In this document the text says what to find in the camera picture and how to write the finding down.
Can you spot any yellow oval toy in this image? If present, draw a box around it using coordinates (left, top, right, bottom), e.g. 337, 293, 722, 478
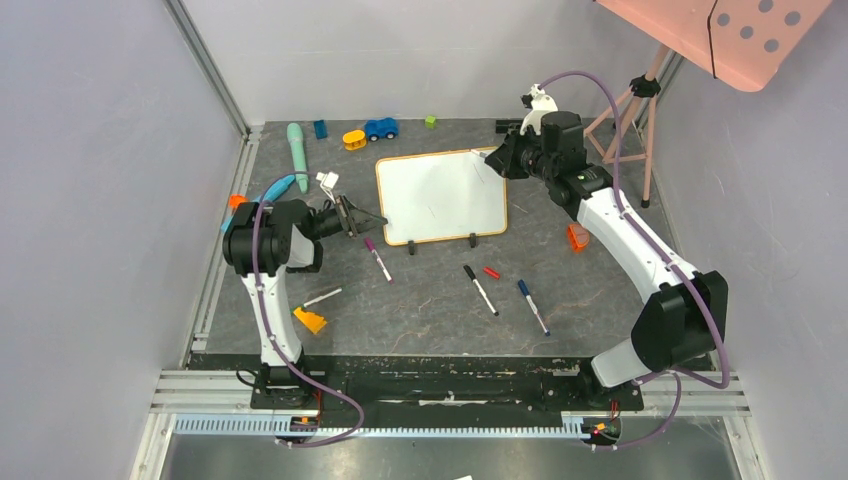
342, 129, 368, 151

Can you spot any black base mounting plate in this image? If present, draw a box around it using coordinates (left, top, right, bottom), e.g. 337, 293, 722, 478
188, 354, 644, 428

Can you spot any black capped whiteboard marker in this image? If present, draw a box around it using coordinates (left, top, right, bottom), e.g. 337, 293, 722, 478
463, 264, 499, 316

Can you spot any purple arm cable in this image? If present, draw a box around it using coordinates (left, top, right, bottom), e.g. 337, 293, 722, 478
250, 170, 367, 450
537, 70, 731, 453

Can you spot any blue capped whiteboard marker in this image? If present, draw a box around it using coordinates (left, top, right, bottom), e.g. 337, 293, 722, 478
517, 279, 551, 336

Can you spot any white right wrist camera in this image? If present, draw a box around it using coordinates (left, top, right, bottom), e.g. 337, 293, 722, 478
519, 84, 559, 135

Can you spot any orange toy piece left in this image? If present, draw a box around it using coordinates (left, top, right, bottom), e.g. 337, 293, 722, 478
228, 194, 249, 211

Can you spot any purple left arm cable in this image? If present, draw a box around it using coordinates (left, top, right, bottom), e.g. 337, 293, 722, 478
250, 170, 367, 450

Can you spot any red marker cap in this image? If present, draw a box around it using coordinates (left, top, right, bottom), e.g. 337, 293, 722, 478
483, 266, 501, 279

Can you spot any orange translucent toy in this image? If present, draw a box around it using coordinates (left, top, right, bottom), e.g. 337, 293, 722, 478
566, 223, 591, 253

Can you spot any white whiteboard orange frame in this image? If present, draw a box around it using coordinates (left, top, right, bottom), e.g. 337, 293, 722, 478
375, 149, 508, 247

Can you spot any light blue toy tube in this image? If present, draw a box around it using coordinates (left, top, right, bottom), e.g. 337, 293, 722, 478
220, 175, 296, 233

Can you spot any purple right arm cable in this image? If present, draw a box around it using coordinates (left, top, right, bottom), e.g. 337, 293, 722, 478
537, 70, 731, 453

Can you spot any mint green toy tube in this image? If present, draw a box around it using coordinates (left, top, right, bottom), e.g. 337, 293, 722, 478
286, 123, 309, 194

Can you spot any purple capped whiteboard marker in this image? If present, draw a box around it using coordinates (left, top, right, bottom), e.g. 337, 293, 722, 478
364, 237, 393, 284

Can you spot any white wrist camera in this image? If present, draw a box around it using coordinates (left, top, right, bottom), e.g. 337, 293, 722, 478
519, 84, 559, 135
315, 172, 339, 202

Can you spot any black cylinder tube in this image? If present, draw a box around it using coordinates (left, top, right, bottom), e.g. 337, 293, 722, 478
495, 118, 523, 135

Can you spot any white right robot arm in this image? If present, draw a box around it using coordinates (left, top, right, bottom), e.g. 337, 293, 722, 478
485, 111, 728, 408

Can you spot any pink perforated board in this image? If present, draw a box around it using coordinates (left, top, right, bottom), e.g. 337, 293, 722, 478
599, 0, 832, 93

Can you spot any blue toy car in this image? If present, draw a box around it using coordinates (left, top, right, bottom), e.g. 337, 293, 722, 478
364, 117, 399, 142

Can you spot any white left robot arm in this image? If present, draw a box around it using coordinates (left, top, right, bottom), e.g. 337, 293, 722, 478
222, 195, 388, 408

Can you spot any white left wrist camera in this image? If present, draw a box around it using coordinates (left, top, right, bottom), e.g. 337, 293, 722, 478
315, 172, 339, 202

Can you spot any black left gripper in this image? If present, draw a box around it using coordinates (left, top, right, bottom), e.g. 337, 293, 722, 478
308, 194, 388, 241

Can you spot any white comb cable duct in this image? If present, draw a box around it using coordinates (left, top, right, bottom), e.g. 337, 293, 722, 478
174, 413, 590, 440

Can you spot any green capped whiteboard marker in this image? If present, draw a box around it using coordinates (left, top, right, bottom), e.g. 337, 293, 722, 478
291, 287, 343, 312

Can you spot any dark blue block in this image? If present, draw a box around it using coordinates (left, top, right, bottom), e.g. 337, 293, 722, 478
313, 120, 328, 140

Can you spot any orange wedge block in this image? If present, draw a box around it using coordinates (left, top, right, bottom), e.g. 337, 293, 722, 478
293, 307, 327, 335

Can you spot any pink tripod stand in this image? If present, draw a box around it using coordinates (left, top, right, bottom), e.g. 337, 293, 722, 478
616, 44, 670, 208

